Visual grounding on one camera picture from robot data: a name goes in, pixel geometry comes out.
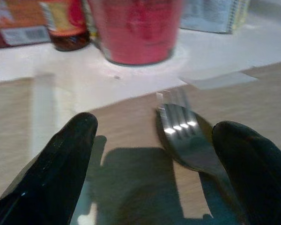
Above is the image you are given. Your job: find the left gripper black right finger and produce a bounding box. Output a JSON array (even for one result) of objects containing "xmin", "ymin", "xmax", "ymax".
[{"xmin": 212, "ymin": 120, "xmax": 281, "ymax": 225}]

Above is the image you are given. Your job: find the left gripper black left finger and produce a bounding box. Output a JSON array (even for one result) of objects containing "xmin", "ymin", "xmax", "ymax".
[{"xmin": 0, "ymin": 112, "xmax": 99, "ymax": 225}]

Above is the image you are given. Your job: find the metal fork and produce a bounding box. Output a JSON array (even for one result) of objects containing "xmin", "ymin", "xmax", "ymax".
[{"xmin": 155, "ymin": 90, "xmax": 250, "ymax": 225}]

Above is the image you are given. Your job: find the dark sauce bottle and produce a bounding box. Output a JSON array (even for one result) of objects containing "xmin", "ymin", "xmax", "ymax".
[{"xmin": 39, "ymin": 0, "xmax": 91, "ymax": 52}]

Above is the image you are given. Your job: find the orange cardboard box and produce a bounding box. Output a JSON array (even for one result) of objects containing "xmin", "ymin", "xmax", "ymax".
[{"xmin": 0, "ymin": 0, "xmax": 52, "ymax": 49}]

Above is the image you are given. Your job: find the red translucent cup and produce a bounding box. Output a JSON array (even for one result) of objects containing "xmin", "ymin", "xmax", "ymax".
[{"xmin": 88, "ymin": 0, "xmax": 187, "ymax": 66}]

